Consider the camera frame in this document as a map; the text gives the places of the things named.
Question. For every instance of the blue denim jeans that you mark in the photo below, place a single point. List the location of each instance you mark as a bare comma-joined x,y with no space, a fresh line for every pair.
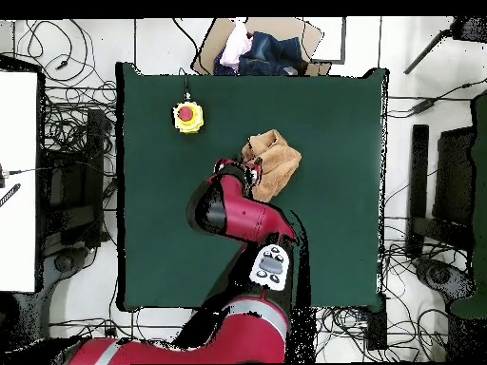
270,53

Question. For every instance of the white desk top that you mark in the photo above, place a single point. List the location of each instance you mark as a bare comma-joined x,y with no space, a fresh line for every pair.
17,182

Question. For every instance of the pale pink garment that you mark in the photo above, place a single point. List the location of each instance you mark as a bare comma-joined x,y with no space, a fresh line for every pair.
234,47

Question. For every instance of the black power strip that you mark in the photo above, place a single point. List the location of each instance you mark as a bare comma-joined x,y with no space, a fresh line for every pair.
376,327

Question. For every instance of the green fabric sheet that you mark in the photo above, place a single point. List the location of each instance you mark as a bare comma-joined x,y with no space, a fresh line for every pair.
480,190

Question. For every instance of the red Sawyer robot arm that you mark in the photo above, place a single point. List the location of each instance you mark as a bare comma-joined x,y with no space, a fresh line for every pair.
243,216

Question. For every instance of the black metal stand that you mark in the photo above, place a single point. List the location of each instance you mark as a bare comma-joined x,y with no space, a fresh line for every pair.
418,171
95,152

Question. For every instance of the brown cardboard box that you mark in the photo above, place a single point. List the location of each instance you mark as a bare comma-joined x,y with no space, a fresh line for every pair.
289,28

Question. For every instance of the tan terry towel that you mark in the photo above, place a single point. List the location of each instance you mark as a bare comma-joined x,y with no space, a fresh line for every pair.
279,163

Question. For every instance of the yellow emergency stop button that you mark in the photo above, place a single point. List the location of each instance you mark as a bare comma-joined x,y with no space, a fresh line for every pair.
187,116

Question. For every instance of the dark green tablecloth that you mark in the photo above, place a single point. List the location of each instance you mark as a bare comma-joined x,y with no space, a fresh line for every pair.
159,228

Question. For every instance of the black tripod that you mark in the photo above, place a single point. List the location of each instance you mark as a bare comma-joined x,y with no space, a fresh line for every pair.
468,29

